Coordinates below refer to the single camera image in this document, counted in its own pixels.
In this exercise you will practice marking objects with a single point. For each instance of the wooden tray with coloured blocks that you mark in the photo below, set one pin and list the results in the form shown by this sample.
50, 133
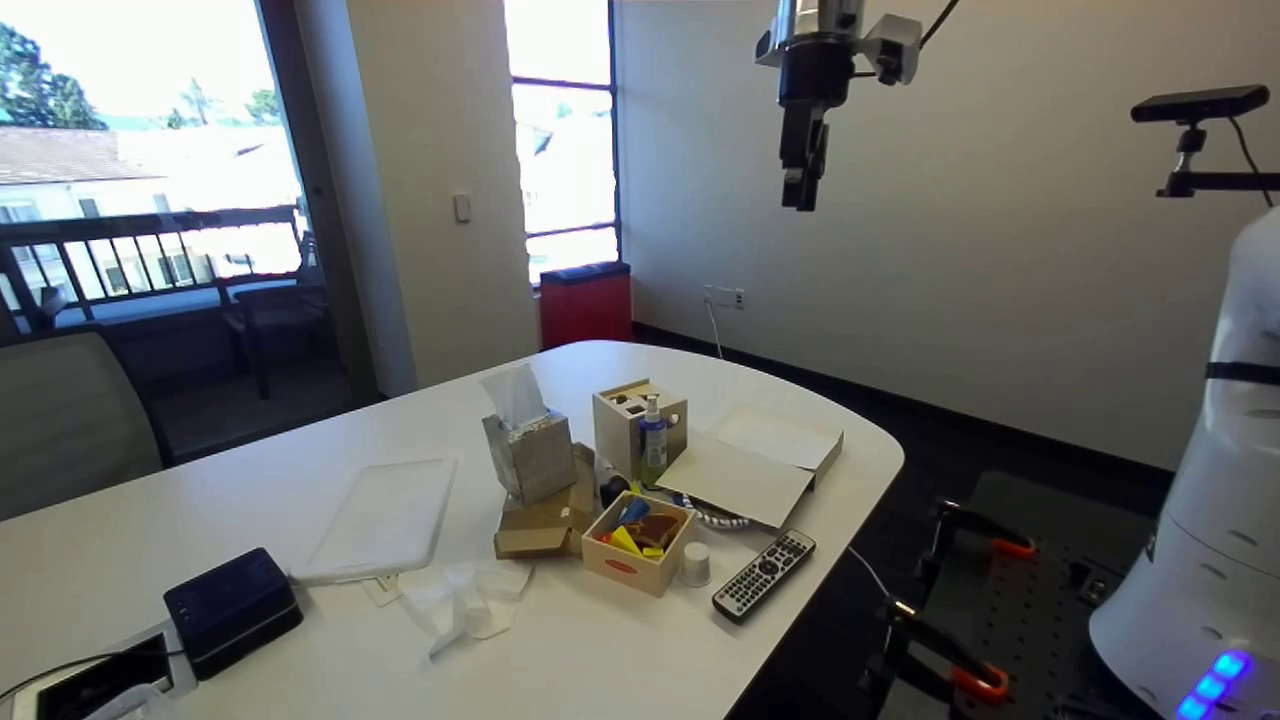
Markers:
642, 540

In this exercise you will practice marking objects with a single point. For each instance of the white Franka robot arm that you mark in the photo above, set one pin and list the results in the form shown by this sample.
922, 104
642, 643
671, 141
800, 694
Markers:
1201, 532

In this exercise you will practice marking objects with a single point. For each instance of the white rectangular board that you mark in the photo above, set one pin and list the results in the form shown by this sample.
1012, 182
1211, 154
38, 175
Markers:
382, 517

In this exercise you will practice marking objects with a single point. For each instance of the small white cylinder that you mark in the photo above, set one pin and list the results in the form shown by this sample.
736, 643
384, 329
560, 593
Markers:
695, 561

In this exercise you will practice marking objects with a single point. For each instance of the black camera on mount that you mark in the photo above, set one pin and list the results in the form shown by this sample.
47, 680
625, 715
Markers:
1201, 104

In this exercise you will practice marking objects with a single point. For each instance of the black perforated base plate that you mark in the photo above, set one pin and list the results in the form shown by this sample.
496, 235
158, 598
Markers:
1053, 584

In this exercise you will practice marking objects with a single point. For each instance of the white light switch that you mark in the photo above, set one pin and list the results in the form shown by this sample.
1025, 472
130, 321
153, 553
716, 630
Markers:
462, 205

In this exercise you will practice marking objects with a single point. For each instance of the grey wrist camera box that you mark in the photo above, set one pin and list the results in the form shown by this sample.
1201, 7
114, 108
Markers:
892, 44

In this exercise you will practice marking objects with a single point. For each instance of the dark balcony railing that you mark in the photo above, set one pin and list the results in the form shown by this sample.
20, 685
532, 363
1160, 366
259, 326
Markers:
133, 225

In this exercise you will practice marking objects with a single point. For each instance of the wooden shape sorter box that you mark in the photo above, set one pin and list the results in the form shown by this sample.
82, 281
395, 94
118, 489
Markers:
616, 440

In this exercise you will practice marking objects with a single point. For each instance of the red bin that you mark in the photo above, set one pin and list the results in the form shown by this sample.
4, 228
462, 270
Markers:
584, 306

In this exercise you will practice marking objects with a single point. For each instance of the grey office chair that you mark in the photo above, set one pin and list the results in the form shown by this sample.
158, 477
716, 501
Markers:
65, 422

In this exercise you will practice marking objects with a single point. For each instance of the grey remote control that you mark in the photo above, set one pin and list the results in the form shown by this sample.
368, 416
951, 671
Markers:
762, 577

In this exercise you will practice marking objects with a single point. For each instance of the tall narrow window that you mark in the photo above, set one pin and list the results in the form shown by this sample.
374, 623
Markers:
560, 133

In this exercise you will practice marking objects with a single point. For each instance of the cardboard tissue box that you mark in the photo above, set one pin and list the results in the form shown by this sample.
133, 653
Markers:
528, 444

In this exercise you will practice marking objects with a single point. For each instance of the dark balcony chair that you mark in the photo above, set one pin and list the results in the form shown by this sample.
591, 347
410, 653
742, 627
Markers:
272, 309

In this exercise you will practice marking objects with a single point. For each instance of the white wall outlet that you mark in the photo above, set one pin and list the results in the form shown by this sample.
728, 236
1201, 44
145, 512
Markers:
727, 296

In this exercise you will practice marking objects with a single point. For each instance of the dark blue box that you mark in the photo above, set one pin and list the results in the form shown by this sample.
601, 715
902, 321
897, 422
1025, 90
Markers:
232, 608

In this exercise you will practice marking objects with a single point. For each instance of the black flat device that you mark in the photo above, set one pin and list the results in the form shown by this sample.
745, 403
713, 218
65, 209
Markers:
101, 680

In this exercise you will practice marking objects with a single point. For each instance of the clear plastic bag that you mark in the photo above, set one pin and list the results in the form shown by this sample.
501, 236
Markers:
462, 601

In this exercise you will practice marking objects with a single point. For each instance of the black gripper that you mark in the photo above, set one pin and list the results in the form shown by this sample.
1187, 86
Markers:
813, 75

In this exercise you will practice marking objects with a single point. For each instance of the white flat book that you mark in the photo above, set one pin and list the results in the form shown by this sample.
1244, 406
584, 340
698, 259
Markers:
745, 472

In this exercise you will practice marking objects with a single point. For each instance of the brown cardboard box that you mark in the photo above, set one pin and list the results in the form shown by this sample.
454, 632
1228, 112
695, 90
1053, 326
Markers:
541, 526

